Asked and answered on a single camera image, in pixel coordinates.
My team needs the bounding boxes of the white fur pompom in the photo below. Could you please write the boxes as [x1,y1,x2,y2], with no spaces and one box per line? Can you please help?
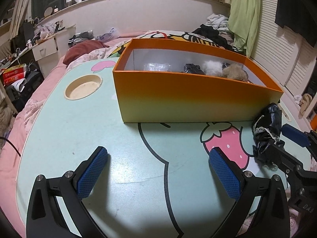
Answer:
[201,60,223,77]

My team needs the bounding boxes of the black toy race car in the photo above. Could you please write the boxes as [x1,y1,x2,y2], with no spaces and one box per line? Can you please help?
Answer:
[183,63,205,75]

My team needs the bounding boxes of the green hanging garment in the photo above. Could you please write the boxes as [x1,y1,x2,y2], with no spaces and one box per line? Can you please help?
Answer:
[228,0,262,57]

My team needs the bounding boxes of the brown fur pompom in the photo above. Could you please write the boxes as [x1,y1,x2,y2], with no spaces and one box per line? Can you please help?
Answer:
[222,63,248,81]

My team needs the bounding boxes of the black lace fabric pouch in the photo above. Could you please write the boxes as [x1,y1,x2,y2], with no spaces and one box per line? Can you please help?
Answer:
[251,103,282,165]

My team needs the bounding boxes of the white clothes pile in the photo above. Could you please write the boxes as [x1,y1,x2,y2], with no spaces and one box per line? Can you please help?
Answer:
[205,13,229,32]

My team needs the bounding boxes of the dark red pillow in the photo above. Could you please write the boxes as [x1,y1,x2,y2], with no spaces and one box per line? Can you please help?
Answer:
[63,40,109,66]

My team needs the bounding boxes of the black clothes pile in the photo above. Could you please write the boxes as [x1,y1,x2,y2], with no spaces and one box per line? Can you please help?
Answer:
[193,24,246,55]

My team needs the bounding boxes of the clear plastic bag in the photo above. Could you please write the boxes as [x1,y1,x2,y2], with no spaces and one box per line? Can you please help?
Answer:
[143,62,171,72]

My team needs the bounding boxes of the white bedside cabinet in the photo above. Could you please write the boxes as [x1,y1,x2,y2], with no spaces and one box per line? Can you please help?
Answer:
[32,25,76,78]

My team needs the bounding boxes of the orange cardboard box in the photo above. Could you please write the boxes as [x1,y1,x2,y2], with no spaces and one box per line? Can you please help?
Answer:
[113,39,283,123]

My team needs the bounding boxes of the red snack box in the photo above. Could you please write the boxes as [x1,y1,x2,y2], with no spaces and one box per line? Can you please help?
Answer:
[1,63,27,86]

